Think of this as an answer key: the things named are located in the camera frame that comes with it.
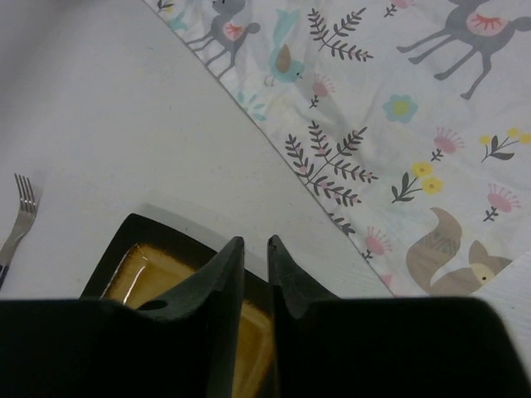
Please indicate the square black yellow plate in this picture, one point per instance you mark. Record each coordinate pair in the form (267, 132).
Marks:
(146, 258)

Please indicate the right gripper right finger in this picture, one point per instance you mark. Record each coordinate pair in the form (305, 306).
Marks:
(298, 372)

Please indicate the animal print cloth placemat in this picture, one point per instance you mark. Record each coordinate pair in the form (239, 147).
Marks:
(407, 121)

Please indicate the fork with teal handle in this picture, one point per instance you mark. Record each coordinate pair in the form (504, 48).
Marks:
(26, 215)

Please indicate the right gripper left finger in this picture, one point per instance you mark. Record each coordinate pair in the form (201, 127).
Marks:
(195, 324)

